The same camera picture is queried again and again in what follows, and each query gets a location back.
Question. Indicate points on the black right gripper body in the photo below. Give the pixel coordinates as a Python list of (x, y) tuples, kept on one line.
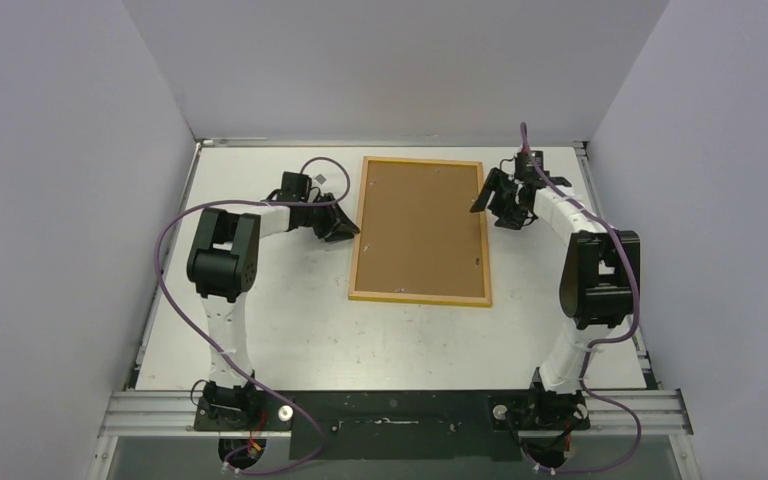
[(502, 199)]

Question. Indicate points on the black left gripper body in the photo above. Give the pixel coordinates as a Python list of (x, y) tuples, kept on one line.
[(320, 218)]

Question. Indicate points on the brown cardboard backing board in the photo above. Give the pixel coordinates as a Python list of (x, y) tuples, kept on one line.
[(420, 228)]

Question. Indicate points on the yellow wooden picture frame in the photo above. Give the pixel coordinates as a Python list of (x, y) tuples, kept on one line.
[(420, 232)]

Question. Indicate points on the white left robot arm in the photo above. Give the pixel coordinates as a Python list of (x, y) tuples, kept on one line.
[(222, 265)]

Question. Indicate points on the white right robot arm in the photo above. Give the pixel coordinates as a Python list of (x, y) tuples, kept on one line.
[(600, 281)]

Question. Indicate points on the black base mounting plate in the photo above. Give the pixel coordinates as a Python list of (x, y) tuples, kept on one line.
[(395, 425)]

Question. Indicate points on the aluminium rail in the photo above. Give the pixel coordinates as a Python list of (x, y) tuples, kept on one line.
[(171, 414)]

